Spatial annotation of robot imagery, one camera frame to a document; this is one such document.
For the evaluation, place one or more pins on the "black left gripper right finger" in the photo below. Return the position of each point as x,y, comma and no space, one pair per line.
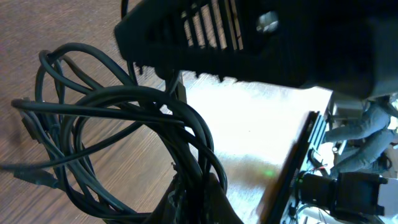
345,46

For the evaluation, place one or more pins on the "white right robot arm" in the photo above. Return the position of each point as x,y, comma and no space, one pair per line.
351,198

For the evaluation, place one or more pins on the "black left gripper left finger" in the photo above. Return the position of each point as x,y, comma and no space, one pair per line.
208,205

